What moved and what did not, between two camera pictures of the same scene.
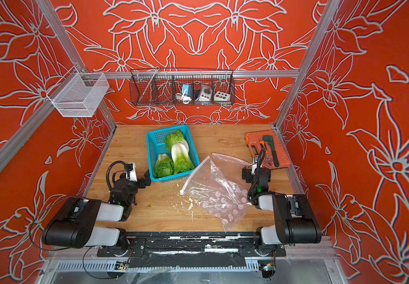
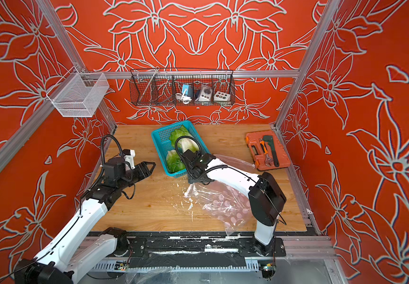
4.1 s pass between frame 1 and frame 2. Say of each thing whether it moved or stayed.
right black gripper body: moved
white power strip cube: stayed
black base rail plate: stayed
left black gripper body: moved
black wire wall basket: stayed
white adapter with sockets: stayed
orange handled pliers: stayed
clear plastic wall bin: stayed
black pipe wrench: stayed
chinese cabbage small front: moved
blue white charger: stayed
